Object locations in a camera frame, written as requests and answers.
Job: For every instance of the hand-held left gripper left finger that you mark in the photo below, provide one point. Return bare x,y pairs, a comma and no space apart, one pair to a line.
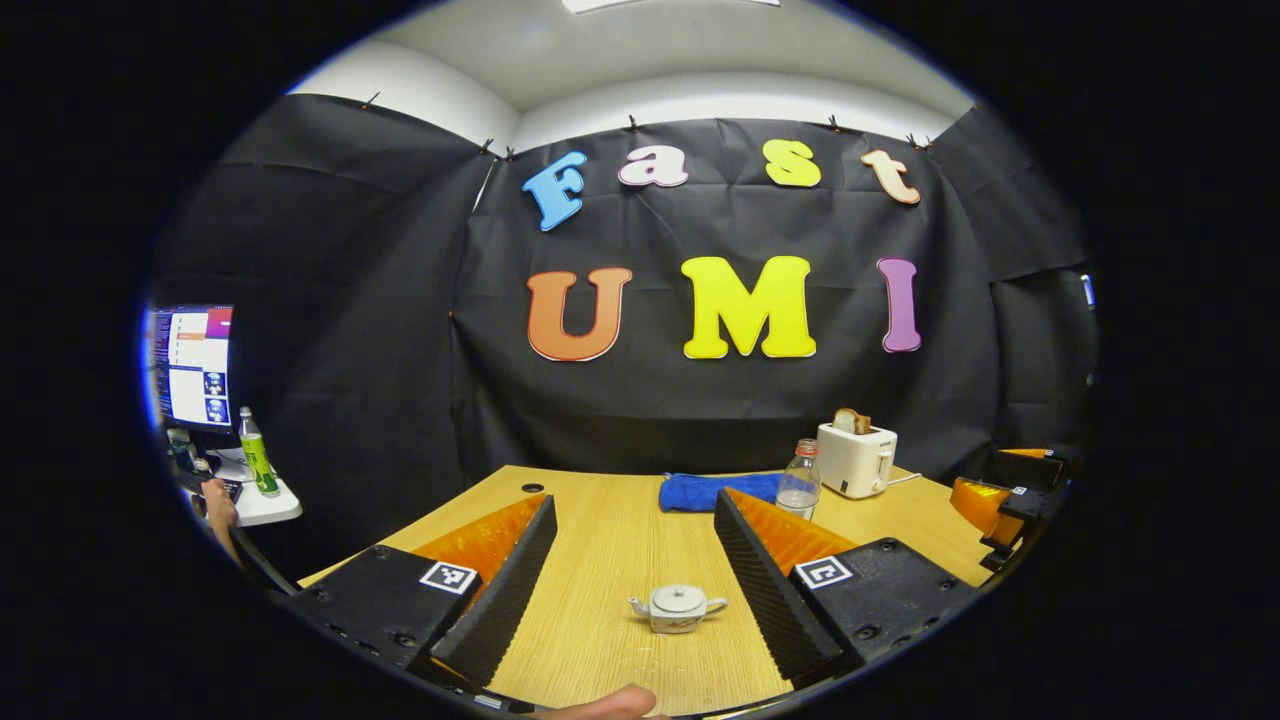
500,600

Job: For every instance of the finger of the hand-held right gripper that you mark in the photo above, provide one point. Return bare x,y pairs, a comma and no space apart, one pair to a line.
1020,505
1030,468

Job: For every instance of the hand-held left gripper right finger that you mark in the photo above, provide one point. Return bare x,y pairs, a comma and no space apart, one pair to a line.
765,600

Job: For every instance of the clear plastic water bottle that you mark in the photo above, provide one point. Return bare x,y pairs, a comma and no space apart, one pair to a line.
800,490

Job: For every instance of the green drink bottle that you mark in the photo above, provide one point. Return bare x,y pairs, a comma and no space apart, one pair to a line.
260,460

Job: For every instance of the blue towel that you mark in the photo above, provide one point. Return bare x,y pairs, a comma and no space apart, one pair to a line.
700,492

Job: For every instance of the white toaster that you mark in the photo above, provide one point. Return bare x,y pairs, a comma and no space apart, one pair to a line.
850,460

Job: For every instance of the white bread slice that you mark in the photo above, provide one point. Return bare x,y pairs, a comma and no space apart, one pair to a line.
845,421

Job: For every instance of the white side table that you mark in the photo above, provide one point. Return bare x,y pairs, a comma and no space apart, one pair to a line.
270,508

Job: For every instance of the black keyboard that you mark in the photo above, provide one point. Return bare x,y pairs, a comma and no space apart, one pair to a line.
228,488

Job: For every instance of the computer monitor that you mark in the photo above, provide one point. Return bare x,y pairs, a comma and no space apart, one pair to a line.
195,365

